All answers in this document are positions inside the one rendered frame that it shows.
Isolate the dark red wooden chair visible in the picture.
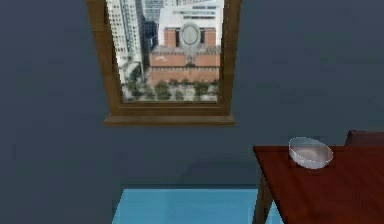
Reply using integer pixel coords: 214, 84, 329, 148
344, 129, 384, 147

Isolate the dark red wooden table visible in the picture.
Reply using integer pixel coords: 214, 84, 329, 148
251, 144, 384, 224

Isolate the brown framed window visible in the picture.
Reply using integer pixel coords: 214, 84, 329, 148
85, 0, 243, 127

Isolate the clear glass bowl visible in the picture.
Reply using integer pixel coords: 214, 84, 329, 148
288, 136, 334, 170

